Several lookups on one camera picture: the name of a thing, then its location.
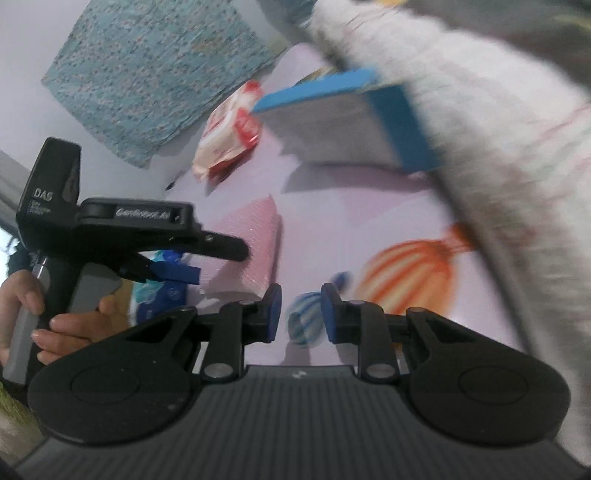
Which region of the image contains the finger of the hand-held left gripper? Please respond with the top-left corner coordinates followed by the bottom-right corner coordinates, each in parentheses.
top-left (202, 230), bottom-right (251, 263)
top-left (117, 257), bottom-right (202, 286)

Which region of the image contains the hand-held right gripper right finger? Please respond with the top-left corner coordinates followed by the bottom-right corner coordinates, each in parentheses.
top-left (321, 283), bottom-right (467, 382)

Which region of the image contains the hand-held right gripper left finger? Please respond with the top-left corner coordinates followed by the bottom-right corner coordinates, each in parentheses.
top-left (127, 283), bottom-right (283, 382)

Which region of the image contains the blue and white striped sock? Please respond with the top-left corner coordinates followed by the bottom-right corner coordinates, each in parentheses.
top-left (287, 271), bottom-right (352, 349)

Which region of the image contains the pink sponge cloth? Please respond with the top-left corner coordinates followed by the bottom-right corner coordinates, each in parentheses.
top-left (201, 194), bottom-right (283, 300)

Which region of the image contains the person's left hand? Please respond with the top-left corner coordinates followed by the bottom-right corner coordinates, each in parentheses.
top-left (0, 269), bottom-right (131, 365)

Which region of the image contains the blue and white tissue packet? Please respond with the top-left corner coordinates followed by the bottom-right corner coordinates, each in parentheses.
top-left (130, 250), bottom-right (197, 326)

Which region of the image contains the red and white wipes packet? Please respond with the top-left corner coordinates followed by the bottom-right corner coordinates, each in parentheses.
top-left (191, 80), bottom-right (262, 182)

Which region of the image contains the teal and white box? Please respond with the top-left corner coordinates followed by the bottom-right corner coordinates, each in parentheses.
top-left (250, 66), bottom-right (445, 175)

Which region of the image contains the floral teal wall cloth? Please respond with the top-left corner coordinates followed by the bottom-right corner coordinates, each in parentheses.
top-left (41, 0), bottom-right (279, 168)

